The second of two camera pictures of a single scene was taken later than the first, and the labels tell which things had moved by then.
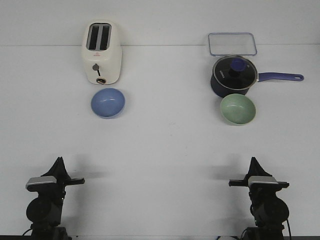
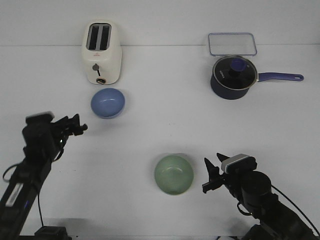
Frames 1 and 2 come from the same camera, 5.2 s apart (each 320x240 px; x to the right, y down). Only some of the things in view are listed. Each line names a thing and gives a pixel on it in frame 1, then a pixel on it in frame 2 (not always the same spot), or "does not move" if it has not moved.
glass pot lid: (235, 72) does not move
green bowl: (238, 109) → (174, 175)
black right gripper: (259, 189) → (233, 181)
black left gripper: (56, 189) → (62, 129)
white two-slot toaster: (102, 51) does not move
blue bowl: (107, 103) does not move
